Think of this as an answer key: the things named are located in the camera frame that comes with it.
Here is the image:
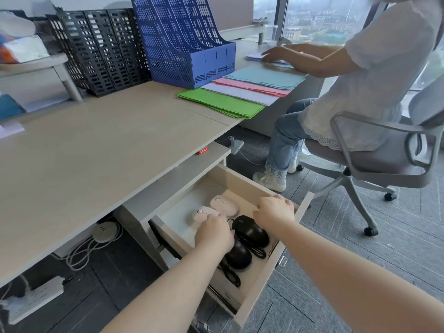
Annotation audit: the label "person's left hand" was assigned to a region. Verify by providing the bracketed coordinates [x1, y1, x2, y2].
[194, 214, 235, 256]

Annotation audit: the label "person's right hand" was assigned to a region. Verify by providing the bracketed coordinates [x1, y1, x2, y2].
[253, 195, 296, 236]

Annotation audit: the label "light wooden drawer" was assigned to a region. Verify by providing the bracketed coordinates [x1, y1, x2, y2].
[149, 164, 315, 330]

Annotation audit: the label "person's right forearm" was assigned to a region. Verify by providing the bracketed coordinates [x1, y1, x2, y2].
[265, 216, 444, 333]

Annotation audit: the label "person's left forearm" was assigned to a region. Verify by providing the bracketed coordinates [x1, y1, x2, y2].
[101, 243, 236, 333]

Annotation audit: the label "pale pink computer mouse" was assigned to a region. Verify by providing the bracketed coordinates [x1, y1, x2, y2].
[192, 206, 221, 228]
[210, 195, 240, 218]

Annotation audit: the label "black computer mouse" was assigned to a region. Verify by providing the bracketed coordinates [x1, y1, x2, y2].
[225, 237, 253, 271]
[232, 216, 270, 249]

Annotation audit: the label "white drawer cabinet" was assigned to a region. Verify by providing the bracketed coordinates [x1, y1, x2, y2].
[114, 142, 232, 271]

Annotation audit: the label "white power adapter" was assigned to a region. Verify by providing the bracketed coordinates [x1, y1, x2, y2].
[229, 137, 245, 156]

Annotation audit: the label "grey office chair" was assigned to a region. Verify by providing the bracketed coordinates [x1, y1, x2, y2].
[296, 71, 444, 237]

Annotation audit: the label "lavender paper stack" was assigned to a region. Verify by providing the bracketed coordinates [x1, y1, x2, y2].
[200, 82, 280, 107]

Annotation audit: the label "round white device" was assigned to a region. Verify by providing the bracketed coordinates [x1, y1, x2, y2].
[92, 222, 119, 243]

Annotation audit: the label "green paper stack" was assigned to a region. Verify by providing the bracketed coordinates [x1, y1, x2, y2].
[176, 87, 266, 120]

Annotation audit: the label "pink paper stack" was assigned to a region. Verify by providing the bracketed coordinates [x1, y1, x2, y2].
[212, 77, 293, 98]

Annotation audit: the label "teal paper stack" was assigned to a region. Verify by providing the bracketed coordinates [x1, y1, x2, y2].
[224, 66, 308, 91]

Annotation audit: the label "purple paper sheets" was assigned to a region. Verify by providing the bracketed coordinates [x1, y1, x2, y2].
[246, 51, 295, 69]

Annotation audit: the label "white monitor riser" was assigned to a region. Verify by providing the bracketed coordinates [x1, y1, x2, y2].
[220, 21, 270, 44]
[0, 53, 84, 103]

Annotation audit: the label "blue plastic file rack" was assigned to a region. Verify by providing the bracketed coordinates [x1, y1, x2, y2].
[130, 0, 237, 90]

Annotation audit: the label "grey partition panel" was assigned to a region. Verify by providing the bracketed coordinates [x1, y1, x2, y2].
[205, 0, 256, 31]

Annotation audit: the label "white power strip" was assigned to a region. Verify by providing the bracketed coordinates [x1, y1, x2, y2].
[0, 276, 66, 325]

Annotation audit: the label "black plastic file rack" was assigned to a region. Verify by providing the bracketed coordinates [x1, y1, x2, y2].
[47, 8, 152, 98]

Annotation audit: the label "white paper sheet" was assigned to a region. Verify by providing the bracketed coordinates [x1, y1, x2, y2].
[0, 121, 26, 139]

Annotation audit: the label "blue folder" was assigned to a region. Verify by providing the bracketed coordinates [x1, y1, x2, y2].
[0, 94, 27, 120]

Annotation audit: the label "tissue pack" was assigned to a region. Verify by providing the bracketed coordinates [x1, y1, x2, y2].
[0, 34, 51, 65]

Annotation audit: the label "white plastic bag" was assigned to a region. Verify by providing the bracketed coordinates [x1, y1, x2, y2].
[0, 11, 37, 39]

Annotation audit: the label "white cables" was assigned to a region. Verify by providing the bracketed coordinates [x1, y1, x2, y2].
[65, 225, 124, 271]

